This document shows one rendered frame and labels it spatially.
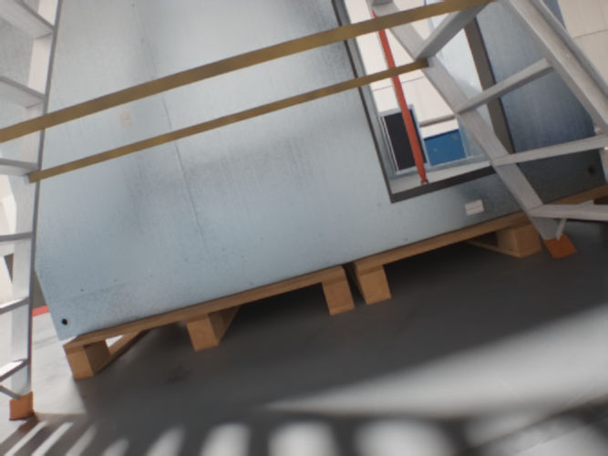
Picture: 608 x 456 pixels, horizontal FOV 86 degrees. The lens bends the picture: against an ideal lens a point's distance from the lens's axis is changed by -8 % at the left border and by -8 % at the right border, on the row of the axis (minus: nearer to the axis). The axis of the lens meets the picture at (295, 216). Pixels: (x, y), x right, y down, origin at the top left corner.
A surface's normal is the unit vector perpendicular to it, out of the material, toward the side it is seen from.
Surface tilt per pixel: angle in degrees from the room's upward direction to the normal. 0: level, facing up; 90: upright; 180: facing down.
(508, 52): 90
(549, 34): 88
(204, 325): 90
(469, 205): 90
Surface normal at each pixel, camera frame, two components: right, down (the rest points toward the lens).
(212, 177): -0.03, 0.05
